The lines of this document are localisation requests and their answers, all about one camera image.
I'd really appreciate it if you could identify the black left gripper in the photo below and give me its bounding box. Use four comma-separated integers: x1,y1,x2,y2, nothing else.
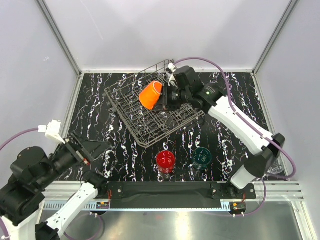
35,131,112,190

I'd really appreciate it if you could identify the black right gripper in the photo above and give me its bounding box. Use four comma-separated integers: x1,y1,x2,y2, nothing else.
153,82,191,112

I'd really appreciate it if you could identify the orange plastic cup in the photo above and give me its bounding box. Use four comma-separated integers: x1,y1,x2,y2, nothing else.
139,80,163,110

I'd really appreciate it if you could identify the red mug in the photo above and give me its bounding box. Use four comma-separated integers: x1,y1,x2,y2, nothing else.
156,150,176,174

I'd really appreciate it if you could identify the dark green mug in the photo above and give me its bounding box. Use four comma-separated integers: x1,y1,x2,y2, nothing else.
191,147,212,170

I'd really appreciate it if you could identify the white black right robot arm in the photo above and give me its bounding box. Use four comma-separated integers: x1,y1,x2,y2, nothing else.
161,84,285,199

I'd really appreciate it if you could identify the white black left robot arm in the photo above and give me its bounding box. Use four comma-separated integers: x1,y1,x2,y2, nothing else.
0,133,110,240

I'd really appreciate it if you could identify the clear wine glass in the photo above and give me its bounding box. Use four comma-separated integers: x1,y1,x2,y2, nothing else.
266,159,284,175

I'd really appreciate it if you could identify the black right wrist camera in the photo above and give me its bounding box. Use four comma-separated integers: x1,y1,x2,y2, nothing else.
168,63,204,90

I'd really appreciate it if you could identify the grey wire dish rack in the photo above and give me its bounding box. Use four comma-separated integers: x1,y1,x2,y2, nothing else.
104,59,205,148

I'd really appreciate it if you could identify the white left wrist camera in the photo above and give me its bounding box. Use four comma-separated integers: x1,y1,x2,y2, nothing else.
37,119,66,144

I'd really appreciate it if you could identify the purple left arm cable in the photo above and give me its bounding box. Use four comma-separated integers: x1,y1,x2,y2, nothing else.
0,127,41,240

